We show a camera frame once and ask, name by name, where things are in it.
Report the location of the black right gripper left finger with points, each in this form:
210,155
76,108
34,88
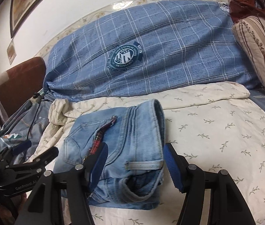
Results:
44,205

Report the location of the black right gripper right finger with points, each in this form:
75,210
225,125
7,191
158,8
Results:
227,205

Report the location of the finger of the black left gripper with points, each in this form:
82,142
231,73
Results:
40,161
9,153

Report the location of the blue denim jeans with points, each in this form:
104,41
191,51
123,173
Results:
133,170

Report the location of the person's left hand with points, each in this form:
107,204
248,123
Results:
6,215

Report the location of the brown headboard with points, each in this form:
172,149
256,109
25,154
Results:
19,83

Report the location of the cream leaf-print quilt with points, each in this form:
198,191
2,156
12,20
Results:
215,126

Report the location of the dark red cloth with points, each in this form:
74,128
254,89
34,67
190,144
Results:
241,9

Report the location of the small wall poster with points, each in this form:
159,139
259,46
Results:
11,53

